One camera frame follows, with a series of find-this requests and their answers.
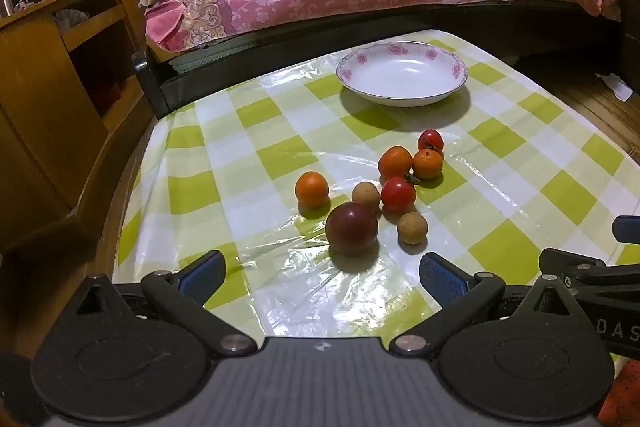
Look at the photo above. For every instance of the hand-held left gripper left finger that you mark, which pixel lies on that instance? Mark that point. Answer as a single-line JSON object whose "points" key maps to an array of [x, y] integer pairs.
{"points": [[206, 274]]}

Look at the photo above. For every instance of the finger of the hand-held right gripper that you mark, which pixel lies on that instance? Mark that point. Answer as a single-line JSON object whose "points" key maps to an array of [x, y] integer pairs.
{"points": [[607, 277], [629, 228]]}

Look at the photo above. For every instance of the orange mandarin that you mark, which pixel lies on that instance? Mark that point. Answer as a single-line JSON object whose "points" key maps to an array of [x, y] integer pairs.
{"points": [[311, 188], [394, 163], [428, 164]]}

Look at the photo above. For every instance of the green checkered plastic tablecloth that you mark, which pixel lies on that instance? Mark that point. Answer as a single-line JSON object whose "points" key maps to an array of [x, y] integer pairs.
{"points": [[280, 142]]}

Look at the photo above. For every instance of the white mattress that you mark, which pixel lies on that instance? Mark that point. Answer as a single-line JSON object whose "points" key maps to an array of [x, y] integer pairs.
{"points": [[210, 54]]}

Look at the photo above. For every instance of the red patterned cloth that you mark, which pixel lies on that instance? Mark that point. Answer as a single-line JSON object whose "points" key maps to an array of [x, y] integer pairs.
{"points": [[625, 392]]}

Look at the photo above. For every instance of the brown longan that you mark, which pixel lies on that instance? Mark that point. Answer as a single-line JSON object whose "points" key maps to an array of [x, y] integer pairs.
{"points": [[366, 195], [412, 228]]}

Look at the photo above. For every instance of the dark purple plum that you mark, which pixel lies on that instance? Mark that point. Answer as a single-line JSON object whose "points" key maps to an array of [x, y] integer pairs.
{"points": [[351, 227]]}

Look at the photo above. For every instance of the white floral plate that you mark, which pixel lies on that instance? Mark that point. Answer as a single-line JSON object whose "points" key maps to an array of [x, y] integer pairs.
{"points": [[402, 73]]}

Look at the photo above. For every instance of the white paper scrap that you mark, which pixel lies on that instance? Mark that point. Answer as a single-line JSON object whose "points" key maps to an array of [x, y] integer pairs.
{"points": [[617, 87]]}

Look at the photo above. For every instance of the white lace cloth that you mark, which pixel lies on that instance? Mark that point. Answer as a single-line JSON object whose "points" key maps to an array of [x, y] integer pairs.
{"points": [[72, 19]]}

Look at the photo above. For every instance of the wooden cabinet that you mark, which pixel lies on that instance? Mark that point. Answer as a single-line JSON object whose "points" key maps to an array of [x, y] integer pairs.
{"points": [[55, 117]]}

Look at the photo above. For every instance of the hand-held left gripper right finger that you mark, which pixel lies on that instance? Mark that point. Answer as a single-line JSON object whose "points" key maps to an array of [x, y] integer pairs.
{"points": [[442, 279]]}

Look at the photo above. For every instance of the small red cherry tomato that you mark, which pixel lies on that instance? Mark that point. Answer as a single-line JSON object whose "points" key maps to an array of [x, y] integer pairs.
{"points": [[431, 140]]}

